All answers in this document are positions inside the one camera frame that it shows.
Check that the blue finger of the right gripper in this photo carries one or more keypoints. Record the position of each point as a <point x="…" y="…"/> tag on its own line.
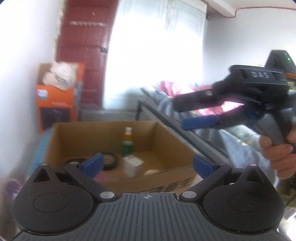
<point x="200" y="122"/>

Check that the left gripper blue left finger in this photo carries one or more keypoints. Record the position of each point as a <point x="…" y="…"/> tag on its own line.
<point x="83" y="175"/>

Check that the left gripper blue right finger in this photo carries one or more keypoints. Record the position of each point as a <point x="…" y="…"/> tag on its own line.
<point x="212" y="176"/>

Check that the black lighter case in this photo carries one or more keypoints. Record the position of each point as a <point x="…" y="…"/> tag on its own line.
<point x="75" y="160"/>

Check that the purple plastic lid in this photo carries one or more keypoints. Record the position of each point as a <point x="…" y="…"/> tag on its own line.
<point x="101" y="176"/>

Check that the black electrical tape roll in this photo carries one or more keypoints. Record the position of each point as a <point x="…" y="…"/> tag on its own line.
<point x="110" y="161"/>

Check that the white USB charger plug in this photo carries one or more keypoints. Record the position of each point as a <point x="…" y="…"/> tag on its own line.
<point x="132" y="165"/>

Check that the green dropper bottle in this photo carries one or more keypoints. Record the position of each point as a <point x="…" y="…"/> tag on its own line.
<point x="127" y="143"/>

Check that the person's right hand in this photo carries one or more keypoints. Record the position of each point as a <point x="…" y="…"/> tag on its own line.
<point x="281" y="158"/>

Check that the pink floral quilt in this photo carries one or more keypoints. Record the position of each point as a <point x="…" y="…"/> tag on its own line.
<point x="172" y="89"/>

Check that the large brown cardboard box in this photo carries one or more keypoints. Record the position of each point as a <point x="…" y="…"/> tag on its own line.
<point x="167" y="159"/>

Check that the orange Philips box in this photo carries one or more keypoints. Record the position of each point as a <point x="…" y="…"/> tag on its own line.
<point x="55" y="105"/>

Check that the purple plastic bag on floor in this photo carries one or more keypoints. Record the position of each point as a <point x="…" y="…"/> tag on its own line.
<point x="12" y="188"/>

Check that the beige clothes in box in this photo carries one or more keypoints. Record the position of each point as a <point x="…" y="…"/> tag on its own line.
<point x="61" y="75"/>

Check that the red wooden door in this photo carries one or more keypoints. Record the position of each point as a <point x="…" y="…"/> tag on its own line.
<point x="84" y="38"/>

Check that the black camera module green light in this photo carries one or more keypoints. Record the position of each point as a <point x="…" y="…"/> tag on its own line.
<point x="280" y="60"/>

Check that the black metal bed frame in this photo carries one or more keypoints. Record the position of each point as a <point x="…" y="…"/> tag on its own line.
<point x="159" y="105"/>

